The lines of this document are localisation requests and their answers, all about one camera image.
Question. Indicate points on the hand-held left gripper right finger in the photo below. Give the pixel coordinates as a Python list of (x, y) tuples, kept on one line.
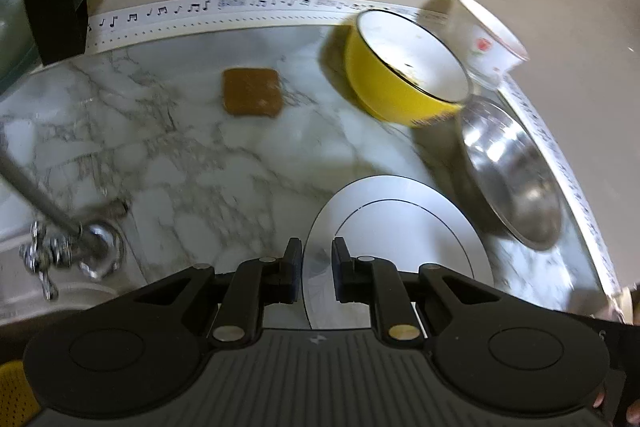
[(340, 273)]

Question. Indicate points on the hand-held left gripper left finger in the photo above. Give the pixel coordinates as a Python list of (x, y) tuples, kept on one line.
[(296, 273)]

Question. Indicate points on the round silver metal plate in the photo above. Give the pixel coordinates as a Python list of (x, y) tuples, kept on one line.
[(400, 227)]

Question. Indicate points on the stainless steel bowl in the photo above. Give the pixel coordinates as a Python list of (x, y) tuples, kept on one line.
[(510, 177)]

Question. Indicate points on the person's right hand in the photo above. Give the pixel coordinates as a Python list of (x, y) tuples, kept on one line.
[(598, 401)]

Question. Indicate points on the brown square scouring pad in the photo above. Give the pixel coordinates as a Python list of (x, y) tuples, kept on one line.
[(251, 92)]

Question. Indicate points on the yellow bowl white inside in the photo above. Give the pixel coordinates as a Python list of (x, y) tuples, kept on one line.
[(380, 82)]

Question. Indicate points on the music note edge strip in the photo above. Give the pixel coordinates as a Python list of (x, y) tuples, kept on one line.
[(200, 19), (565, 167)]

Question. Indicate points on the chrome faucet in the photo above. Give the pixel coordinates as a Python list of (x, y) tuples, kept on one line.
[(95, 239)]

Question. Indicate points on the white floral bowl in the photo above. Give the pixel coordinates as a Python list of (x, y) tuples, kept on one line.
[(480, 42)]

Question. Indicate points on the yellow perforated object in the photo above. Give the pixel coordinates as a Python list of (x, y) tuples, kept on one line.
[(12, 392)]

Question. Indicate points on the black rectangular block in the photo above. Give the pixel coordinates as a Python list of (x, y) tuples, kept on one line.
[(52, 7)]

